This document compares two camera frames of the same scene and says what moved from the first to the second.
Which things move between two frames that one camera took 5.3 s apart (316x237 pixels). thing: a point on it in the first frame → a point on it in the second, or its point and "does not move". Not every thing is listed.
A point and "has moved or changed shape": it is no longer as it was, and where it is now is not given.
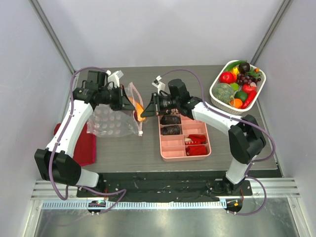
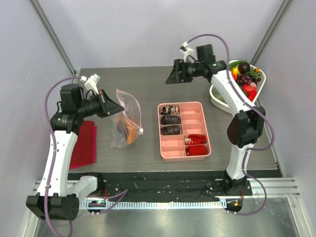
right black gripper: x=156 y=104 → x=180 y=71
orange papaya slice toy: x=138 y=109 → x=126 y=130
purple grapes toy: x=242 y=79 does not move
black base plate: x=177 y=186 does not move
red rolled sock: x=195 y=150 does not move
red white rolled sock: x=195 y=139 does not move
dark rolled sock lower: x=170 y=130 does not move
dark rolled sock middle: x=170 y=119 does not move
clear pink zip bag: x=104 y=121 has moved or changed shape
